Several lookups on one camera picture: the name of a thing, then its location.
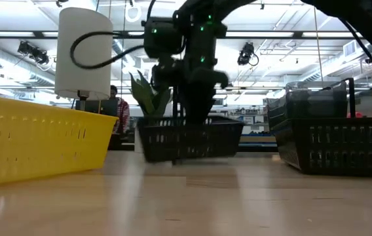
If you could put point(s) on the black plastic basket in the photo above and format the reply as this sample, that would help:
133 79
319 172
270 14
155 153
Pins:
343 145
189 141

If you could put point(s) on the black ceiling-mounted camera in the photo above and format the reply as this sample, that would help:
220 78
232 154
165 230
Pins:
33 52
246 52

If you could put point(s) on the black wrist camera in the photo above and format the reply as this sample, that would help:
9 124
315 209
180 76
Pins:
163 37

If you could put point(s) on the yellow plastic basket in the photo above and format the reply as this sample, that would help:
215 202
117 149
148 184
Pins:
35 137

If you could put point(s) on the person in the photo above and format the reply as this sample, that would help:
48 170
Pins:
122 113

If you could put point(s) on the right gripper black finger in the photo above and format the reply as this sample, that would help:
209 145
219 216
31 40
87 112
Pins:
186 105
204 105

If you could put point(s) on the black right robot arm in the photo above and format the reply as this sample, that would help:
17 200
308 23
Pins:
369 19

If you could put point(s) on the black metal rig frame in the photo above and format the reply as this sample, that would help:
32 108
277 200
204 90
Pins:
350 98

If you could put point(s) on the green artificial plant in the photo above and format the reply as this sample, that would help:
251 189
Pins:
148 98

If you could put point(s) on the black upright rod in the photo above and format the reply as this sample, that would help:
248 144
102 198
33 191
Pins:
176 101

